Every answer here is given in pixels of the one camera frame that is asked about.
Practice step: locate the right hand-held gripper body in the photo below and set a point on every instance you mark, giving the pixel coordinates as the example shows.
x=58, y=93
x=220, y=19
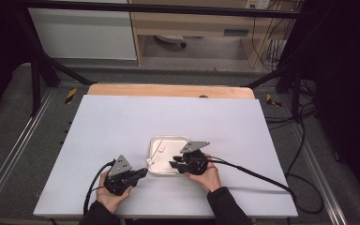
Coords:
x=195, y=159

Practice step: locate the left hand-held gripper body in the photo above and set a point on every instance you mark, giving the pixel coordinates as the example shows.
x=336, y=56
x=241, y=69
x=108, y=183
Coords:
x=120, y=175

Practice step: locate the small white food piece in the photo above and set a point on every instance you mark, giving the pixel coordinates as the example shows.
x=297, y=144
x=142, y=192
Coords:
x=150, y=162
x=161, y=149

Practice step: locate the white square tray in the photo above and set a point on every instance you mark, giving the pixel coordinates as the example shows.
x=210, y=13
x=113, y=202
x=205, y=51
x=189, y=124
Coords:
x=164, y=162

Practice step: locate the thin wooden skewer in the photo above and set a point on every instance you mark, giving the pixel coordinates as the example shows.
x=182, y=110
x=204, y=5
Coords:
x=157, y=150

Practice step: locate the person's right hand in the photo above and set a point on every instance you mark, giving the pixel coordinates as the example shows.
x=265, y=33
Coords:
x=209, y=178

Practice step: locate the person's left hand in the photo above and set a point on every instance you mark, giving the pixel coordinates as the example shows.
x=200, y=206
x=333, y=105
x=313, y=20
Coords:
x=111, y=200

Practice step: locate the wooden table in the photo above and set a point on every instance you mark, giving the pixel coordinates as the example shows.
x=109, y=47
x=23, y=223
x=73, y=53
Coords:
x=168, y=91

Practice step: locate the yellow black tape strip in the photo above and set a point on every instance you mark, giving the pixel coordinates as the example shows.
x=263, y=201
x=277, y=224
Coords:
x=71, y=96
x=272, y=101

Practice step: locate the office chair base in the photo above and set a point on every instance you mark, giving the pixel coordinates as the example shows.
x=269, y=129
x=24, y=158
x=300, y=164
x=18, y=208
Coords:
x=170, y=39

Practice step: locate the light wooden desk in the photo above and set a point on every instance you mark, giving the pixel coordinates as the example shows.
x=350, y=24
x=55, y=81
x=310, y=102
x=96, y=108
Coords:
x=184, y=25

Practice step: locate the white cabinet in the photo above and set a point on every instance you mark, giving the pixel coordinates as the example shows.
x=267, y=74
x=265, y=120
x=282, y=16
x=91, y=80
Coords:
x=81, y=34

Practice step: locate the white power strip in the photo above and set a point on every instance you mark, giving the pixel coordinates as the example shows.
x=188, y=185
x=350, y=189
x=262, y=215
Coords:
x=258, y=3

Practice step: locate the black curtain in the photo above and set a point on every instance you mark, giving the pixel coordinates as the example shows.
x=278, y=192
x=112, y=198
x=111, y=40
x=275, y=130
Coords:
x=347, y=78
x=0, y=47

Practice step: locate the aluminium floor rail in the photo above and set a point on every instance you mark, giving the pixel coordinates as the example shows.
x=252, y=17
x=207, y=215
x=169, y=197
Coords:
x=15, y=143
x=320, y=184

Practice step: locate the black metal frame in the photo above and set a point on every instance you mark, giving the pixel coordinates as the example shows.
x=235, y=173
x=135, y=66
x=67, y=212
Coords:
x=156, y=7

